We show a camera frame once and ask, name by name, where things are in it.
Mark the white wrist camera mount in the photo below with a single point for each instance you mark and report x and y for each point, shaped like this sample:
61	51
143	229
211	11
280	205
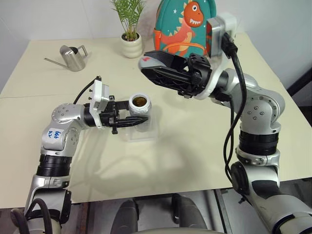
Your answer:
217	73
100	93

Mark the dark grey rounded shape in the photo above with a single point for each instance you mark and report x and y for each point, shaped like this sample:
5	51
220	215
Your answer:
192	212

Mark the clear plastic box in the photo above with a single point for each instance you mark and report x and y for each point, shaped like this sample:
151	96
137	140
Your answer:
142	136

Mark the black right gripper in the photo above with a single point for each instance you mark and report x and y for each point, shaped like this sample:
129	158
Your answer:
201	70

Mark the steel watering can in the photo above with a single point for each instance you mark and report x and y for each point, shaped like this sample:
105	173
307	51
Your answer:
73	59

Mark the green plant in white pot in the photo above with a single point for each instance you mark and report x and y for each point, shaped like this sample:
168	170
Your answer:
132	45

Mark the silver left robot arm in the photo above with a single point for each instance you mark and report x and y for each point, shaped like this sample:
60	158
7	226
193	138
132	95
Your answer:
64	114

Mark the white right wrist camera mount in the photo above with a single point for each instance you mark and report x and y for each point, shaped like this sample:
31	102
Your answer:
217	73

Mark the teal dinosaur backpack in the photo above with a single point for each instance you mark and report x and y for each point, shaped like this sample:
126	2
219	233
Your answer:
180	31

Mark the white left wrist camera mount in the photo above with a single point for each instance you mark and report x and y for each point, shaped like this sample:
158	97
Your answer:
100	93

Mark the dark furniture panel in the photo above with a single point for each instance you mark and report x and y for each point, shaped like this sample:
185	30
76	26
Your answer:
301	87

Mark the white jar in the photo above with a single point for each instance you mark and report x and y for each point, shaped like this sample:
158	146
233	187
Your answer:
140	111

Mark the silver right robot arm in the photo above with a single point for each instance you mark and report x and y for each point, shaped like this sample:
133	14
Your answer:
263	104

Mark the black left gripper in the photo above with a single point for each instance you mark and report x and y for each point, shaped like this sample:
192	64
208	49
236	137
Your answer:
109	116

